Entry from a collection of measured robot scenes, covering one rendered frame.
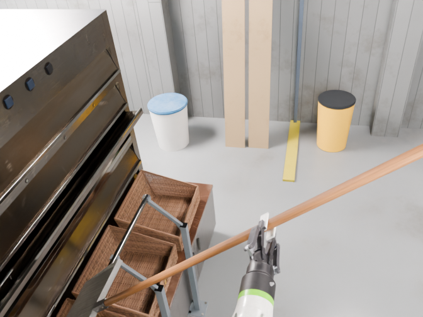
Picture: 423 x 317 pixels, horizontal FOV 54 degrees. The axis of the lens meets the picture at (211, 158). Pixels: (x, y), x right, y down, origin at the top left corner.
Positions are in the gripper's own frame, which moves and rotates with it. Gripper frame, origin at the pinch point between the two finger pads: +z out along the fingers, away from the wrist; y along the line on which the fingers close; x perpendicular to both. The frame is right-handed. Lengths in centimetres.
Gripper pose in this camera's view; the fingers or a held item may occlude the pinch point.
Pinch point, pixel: (267, 226)
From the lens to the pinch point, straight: 128.1
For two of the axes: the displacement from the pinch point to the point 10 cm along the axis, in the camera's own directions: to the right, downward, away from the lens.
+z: 2.2, -6.0, 7.7
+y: 6.9, 6.5, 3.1
